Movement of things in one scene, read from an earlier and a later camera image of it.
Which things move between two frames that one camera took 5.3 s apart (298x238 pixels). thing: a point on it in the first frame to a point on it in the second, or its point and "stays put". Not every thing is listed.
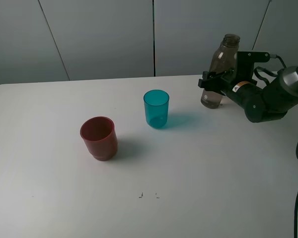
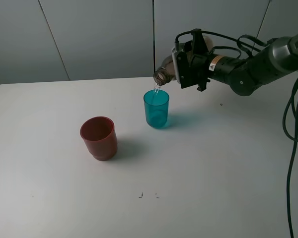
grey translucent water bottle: (222, 60) to (165, 74)
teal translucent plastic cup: (156, 103) stays put
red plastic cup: (99, 135) stays put
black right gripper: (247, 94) to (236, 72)
